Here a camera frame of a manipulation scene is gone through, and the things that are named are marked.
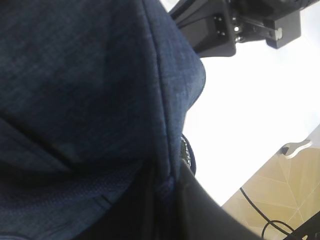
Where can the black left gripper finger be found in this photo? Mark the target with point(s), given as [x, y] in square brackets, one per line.
[200, 217]

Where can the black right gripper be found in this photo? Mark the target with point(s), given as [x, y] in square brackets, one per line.
[214, 27]

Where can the navy blue lunch bag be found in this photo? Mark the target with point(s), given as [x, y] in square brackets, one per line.
[93, 99]

